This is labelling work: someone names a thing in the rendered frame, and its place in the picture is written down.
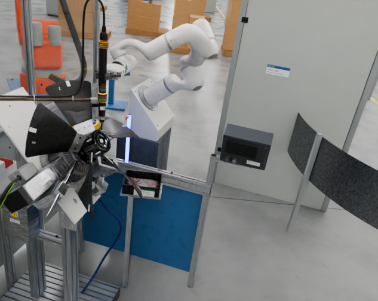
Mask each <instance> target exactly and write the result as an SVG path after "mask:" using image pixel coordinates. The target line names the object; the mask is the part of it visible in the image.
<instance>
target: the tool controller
mask: <svg viewBox="0 0 378 301"><path fill-rule="evenodd" d="M272 139H273V133H268V132H265V131H260V130H255V129H252V128H247V127H242V126H238V125H233V124H227V126H226V129H225V132H224V135H223V141H222V149H221V153H220V160H222V161H227V162H231V163H235V164H239V165H244V166H247V167H251V168H256V169H259V170H265V167H266V163H267V160H268V156H269V152H270V149H271V145H272Z"/></svg>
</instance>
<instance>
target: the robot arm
mask: <svg viewBox="0 0 378 301"><path fill-rule="evenodd" d="M187 43H188V44H189V45H190V46H191V49H190V53H189V54H188V55H185V56H183V57H181V58H180V59H179V69H180V71H181V74H182V77H183V80H181V79H180V78H179V77H178V76H177V75H175V74H173V73H171V74H169V75H167V76H166V77H164V78H162V79H161V80H159V81H158V82H156V83H154V84H153V85H151V86H150V87H148V86H145V85H141V86H140V87H139V96H140V99H141V101H142V102H143V104H144V105H145V106H146V107H147V108H148V109H149V110H152V111H154V110H157V108H158V102H160V101H161V100H164V99H165V98H167V97H168V96H170V95H172V94H173V93H175V92H176V91H179V90H191V91H197V90H199V89H201V88H202V86H203V85H204V78H203V76H202V73H201V70H200V68H199V66H200V65H202V64H203V62H204V61H205V59H214V58H215V57H217V55H218V53H219V45H218V43H217V41H216V38H215V36H214V33H213V31H212V29H211V26H210V24H209V22H208V21H206V20H205V19H198V20H195V21H194V22H193V23H192V24H183V25H180V26H178V27H176V28H175V29H173V30H171V31H169V32H167V33H165V34H163V35H161V36H159V37H158V38H156V39H154V40H152V41H150V42H148V43H144V42H142V41H139V40H136V39H124V40H122V41H119V42H117V43H116V44H114V45H112V46H111V47H110V49H109V52H110V54H111V56H112V58H113V60H114V61H113V62H112V63H111V64H107V73H106V74H105V81H107V80H109V79H112V80H119V79H120V78H122V77H123V76H124V75H125V74H126V73H128V72H131V71H132V70H134V69H135V68H136V66H137V61H136V59H135V57H133V56H132V55H128V54H127V53H126V51H125V49H126V48H128V47H134V48H136V49H138V50H139V51H140V52H141V53H142V54H143V55H144V56H145V57H146V58H147V59H148V60H155V59H157V58H158V57H161V56H163V55H164V54H167V53H169V52H170V51H173V50H175V49H176V48H178V47H180V46H182V45H184V44H187Z"/></svg>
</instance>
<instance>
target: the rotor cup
mask: <svg viewBox="0 0 378 301"><path fill-rule="evenodd" d="M89 139H91V140H90V141H89V142H87V140H89ZM100 139H103V143H101V142H100ZM110 148H111V143H110V139H109V138H108V136H107V134H106V133H105V132H104V131H102V130H94V131H92V132H90V133H89V134H87V135H86V138H85V140H84V142H83V144H82V146H81V149H80V151H79V152H73V153H74V155H75V156H76V158H77V159H78V160H79V161H80V162H82V163H83V164H87V161H90V156H91V152H92V153H93V160H92V161H93V162H95V161H96V159H97V158H98V157H99V156H101V155H103V154H105V153H106V152H108V151H109V150H110ZM99 151H100V153H98V154H95V153H97V152H99ZM87 165H89V164H87Z"/></svg>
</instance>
